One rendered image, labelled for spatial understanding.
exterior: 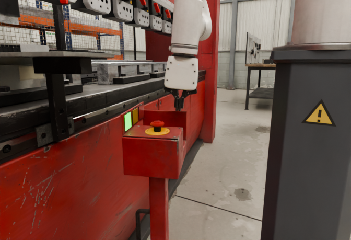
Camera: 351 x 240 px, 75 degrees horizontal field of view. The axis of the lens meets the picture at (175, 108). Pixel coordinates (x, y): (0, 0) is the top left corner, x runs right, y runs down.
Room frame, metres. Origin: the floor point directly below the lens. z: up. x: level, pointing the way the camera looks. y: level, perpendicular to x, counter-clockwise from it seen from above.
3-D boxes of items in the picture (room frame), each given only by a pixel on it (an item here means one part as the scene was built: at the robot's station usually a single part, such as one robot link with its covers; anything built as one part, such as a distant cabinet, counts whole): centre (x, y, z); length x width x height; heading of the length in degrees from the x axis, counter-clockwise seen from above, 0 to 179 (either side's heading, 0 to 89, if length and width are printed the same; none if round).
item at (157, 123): (0.64, 0.05, 0.79); 0.04 x 0.04 x 0.04
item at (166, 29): (1.75, 0.09, 1.26); 0.15 x 0.09 x 0.17; 162
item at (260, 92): (5.12, -2.09, 0.75); 1.80 x 0.75 x 1.50; 153
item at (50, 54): (0.59, 0.32, 1.00); 0.26 x 0.18 x 0.01; 72
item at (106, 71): (1.83, 0.07, 0.92); 1.67 x 0.06 x 0.10; 162
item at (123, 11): (1.18, 0.28, 1.26); 0.15 x 0.09 x 0.17; 162
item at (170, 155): (0.69, 0.05, 0.75); 0.20 x 0.16 x 0.18; 171
